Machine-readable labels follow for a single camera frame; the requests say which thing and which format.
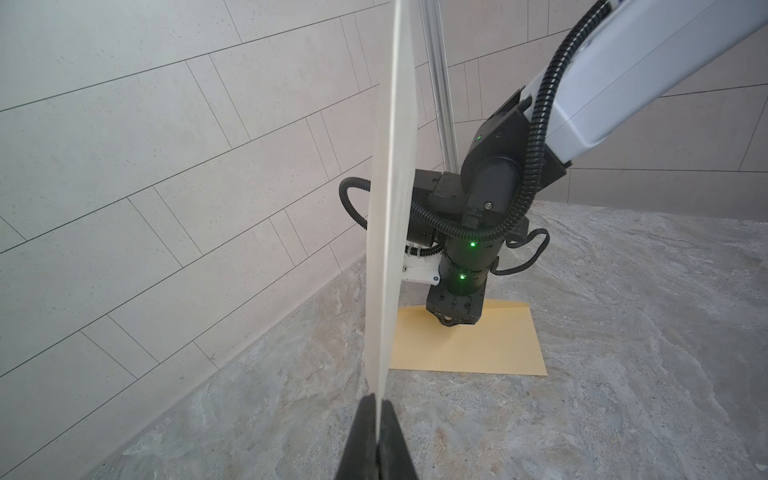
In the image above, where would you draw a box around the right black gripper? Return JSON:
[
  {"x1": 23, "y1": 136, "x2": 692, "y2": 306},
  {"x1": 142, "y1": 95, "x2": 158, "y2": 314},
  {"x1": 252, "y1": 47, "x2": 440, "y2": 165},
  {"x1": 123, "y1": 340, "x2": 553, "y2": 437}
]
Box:
[{"x1": 425, "y1": 283, "x2": 487, "y2": 327}]

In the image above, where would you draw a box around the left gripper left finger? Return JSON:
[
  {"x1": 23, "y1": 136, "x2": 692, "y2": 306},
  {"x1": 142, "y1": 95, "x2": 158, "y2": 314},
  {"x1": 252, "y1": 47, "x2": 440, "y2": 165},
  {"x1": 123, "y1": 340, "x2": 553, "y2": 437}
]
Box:
[{"x1": 335, "y1": 394, "x2": 378, "y2": 480}]

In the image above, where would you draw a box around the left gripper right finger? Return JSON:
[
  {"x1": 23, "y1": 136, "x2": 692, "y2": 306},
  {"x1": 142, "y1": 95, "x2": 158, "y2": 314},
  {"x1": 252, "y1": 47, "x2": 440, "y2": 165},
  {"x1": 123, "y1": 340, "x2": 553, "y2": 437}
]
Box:
[{"x1": 377, "y1": 400, "x2": 419, "y2": 480}]

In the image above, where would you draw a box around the yellow paper envelope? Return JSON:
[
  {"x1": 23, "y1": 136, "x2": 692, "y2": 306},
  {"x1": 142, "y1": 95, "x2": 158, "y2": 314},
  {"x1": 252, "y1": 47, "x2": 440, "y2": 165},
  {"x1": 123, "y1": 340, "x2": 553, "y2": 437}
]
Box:
[{"x1": 390, "y1": 299, "x2": 547, "y2": 376}]

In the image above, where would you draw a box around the beige decorated letter paper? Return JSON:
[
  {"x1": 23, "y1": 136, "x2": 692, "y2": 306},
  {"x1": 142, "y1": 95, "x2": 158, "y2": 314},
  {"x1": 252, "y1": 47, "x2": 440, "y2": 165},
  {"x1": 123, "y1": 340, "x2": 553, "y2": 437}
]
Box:
[{"x1": 364, "y1": 1, "x2": 418, "y2": 403}]

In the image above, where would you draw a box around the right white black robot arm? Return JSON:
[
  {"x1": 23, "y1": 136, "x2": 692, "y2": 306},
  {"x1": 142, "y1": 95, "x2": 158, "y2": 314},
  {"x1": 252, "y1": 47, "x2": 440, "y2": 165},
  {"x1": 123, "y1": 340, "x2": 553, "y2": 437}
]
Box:
[{"x1": 409, "y1": 1, "x2": 767, "y2": 327}]

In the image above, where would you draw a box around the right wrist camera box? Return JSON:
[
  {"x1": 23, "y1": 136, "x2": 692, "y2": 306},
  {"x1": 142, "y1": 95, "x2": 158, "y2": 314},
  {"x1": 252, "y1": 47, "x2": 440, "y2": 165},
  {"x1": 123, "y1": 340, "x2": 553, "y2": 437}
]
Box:
[{"x1": 401, "y1": 254, "x2": 441, "y2": 286}]

